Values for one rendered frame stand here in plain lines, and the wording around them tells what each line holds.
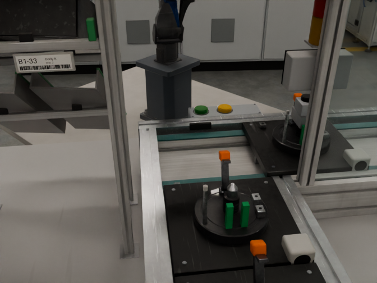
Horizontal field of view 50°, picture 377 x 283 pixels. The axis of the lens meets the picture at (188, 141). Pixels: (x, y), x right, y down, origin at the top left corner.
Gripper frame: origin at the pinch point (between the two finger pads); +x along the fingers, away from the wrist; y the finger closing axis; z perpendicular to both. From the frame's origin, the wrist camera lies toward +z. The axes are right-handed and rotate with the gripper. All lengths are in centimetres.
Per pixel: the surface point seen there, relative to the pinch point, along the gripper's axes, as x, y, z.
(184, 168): 33.4, -1.0, 19.4
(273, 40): 91, 117, -272
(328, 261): 30, 20, 56
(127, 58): 106, -25, -281
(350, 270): 39, 29, 51
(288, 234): 26, 14, 52
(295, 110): 19.6, 26.2, 18.3
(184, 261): 28, -5, 55
